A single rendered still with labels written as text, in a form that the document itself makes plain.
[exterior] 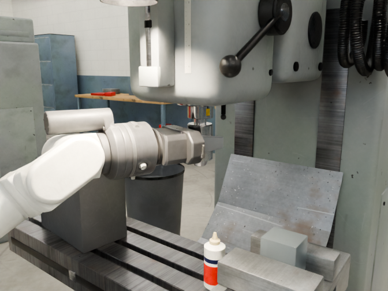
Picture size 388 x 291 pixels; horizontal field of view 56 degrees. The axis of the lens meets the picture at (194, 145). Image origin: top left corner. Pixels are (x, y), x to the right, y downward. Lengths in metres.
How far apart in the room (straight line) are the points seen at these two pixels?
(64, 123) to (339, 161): 0.65
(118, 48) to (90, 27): 0.90
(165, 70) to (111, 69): 6.88
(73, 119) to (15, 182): 0.12
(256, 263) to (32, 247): 0.61
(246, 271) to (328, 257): 0.14
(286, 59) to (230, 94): 0.17
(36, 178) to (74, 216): 0.38
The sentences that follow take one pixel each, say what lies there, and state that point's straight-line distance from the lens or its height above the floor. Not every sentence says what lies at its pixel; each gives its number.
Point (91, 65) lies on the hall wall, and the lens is 7.91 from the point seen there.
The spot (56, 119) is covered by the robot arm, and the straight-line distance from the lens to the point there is 0.55.
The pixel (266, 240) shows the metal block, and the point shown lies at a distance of 0.61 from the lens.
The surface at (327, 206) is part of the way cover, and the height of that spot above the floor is 1.04.
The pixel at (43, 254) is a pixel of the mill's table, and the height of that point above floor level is 0.93.
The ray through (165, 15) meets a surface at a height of 1.44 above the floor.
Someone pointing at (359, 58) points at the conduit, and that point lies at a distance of 0.75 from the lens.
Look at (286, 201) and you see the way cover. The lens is 0.97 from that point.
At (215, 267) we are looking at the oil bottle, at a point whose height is 1.01.
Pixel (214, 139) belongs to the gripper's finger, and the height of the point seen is 1.24.
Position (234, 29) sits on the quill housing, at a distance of 0.55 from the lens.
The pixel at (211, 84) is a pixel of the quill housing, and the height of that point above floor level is 1.34.
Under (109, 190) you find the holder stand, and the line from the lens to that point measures 0.86.
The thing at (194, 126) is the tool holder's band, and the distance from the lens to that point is 0.64.
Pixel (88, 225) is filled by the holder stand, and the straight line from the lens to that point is 0.86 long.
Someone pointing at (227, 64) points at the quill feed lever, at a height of 1.37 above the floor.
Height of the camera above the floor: 1.37
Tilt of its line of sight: 12 degrees down
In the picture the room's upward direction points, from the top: straight up
